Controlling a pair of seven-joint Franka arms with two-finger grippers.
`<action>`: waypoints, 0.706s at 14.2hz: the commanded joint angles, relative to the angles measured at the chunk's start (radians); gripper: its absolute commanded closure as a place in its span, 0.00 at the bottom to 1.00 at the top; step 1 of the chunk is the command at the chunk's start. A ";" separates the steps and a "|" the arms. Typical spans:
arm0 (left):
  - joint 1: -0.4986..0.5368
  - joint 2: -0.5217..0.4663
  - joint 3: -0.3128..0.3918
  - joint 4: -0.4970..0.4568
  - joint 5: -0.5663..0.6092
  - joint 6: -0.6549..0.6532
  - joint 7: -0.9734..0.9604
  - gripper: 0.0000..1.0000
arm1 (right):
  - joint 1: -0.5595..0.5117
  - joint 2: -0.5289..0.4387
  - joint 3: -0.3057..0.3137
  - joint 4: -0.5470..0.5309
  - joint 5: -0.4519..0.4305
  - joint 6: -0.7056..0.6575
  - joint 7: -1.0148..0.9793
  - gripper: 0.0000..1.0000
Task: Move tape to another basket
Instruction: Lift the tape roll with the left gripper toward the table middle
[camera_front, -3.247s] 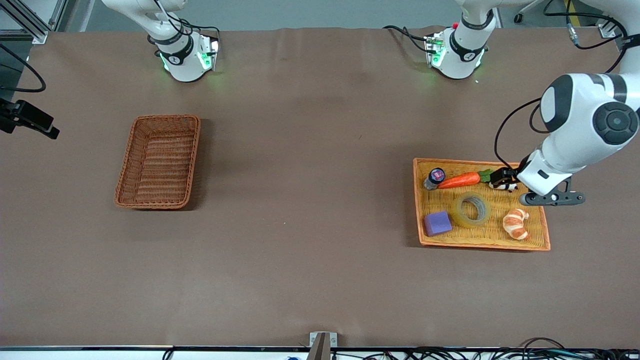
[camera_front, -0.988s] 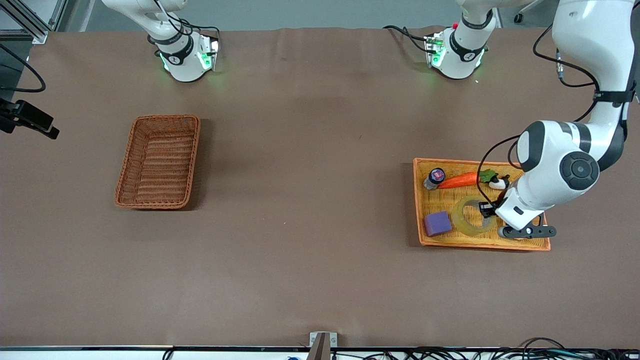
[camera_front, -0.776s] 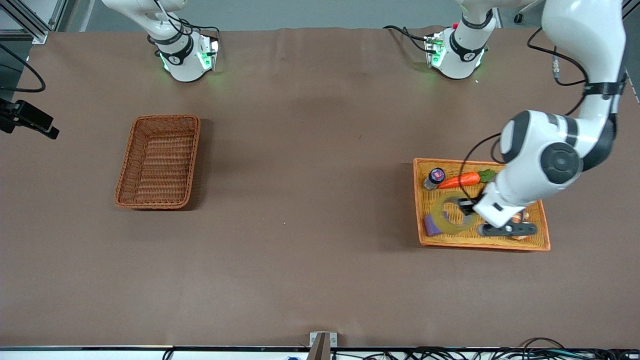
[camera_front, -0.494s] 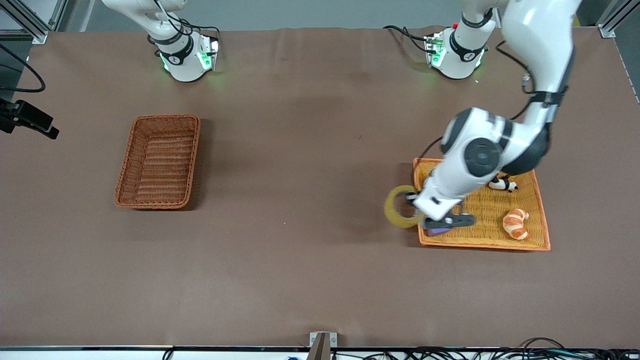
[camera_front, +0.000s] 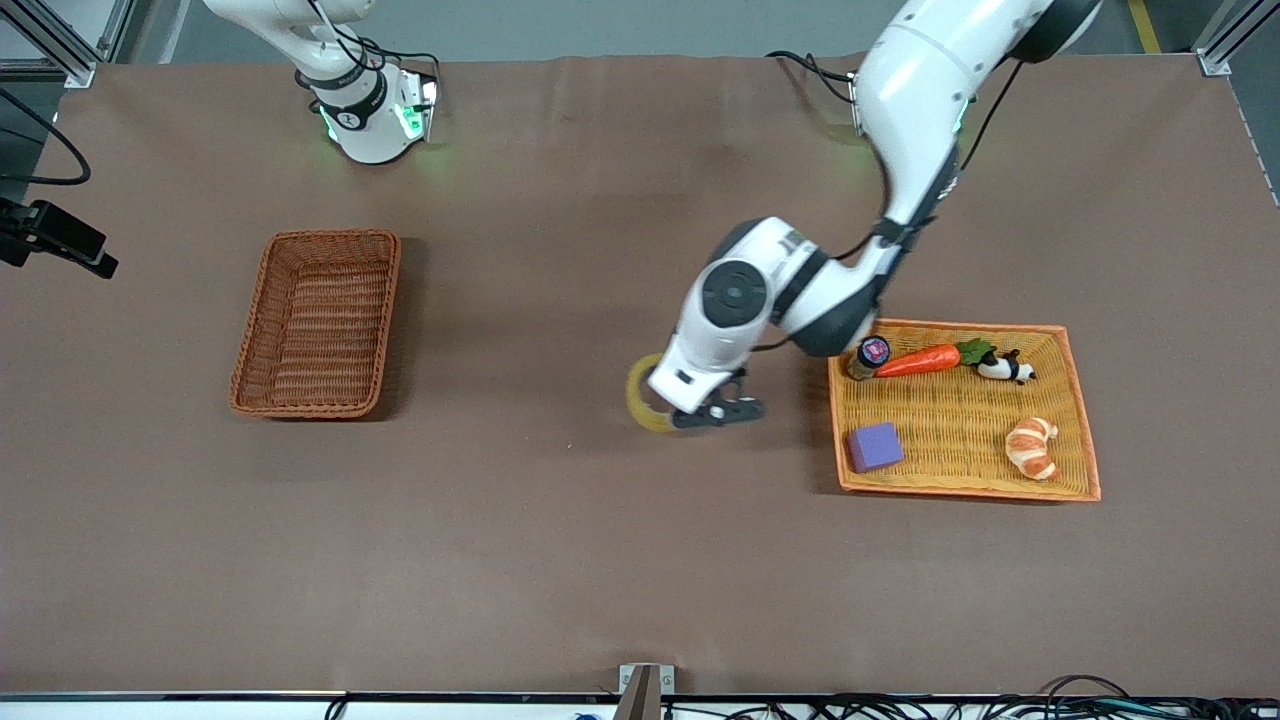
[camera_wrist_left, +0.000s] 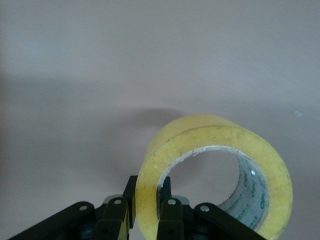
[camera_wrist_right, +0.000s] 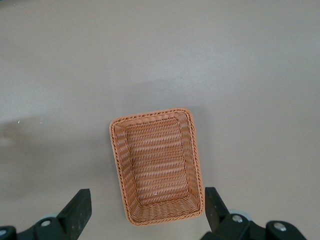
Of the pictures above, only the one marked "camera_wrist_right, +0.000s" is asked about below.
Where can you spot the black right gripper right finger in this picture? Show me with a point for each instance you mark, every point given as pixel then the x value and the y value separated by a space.
pixel 216 215

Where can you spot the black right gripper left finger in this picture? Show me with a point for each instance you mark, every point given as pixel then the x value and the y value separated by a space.
pixel 73 215

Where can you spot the brown wicker basket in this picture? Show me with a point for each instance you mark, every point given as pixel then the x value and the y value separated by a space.
pixel 157 160

